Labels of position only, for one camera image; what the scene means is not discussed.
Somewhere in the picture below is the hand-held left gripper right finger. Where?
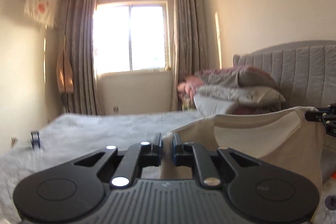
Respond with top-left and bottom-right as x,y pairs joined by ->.
171,132 -> 263,189

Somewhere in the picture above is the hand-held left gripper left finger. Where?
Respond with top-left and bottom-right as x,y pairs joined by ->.
73,132 -> 164,189

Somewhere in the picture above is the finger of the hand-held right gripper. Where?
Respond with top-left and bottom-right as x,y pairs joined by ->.
305,103 -> 336,123

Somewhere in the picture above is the cream printed sweatshirt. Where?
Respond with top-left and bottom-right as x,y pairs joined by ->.
159,106 -> 327,222

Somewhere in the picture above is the floral cloth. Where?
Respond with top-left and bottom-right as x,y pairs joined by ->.
182,97 -> 196,111

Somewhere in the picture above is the grey padded headboard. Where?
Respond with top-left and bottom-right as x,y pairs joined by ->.
232,40 -> 336,112

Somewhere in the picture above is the pale grey quilt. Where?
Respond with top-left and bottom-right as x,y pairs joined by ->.
194,95 -> 279,117

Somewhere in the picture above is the pink cloth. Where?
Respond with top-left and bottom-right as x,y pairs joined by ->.
177,76 -> 198,97

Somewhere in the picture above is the grey bed sheet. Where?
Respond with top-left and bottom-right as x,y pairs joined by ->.
0,110 -> 336,224

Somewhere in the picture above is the grey-brown quilt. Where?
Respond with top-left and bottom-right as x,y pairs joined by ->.
195,66 -> 286,107

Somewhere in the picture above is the dark floor stand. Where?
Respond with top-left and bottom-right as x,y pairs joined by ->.
61,93 -> 69,112

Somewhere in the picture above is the window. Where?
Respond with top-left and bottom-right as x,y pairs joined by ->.
92,0 -> 172,74

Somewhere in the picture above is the brown hanging jacket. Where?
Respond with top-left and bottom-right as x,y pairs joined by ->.
56,49 -> 74,94

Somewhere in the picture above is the small black chair-shaped stand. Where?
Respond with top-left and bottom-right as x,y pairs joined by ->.
30,130 -> 41,150

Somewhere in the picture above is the air conditioner with cloth cover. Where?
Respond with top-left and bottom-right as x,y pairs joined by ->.
17,0 -> 57,29

